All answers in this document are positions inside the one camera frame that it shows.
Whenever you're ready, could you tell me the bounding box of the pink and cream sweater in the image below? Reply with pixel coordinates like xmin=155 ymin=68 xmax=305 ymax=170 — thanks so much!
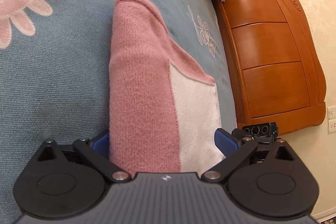
xmin=109 ymin=0 xmax=224 ymax=175

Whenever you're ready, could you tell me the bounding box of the wooden headboard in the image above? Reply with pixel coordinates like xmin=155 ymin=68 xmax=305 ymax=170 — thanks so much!
xmin=213 ymin=0 xmax=326 ymax=134

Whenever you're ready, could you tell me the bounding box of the teal floral bed sheet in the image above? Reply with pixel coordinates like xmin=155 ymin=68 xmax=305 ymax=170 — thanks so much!
xmin=1 ymin=0 xmax=236 ymax=223

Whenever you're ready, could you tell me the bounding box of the white wall socket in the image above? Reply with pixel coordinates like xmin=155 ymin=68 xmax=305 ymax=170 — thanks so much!
xmin=327 ymin=106 xmax=336 ymax=134

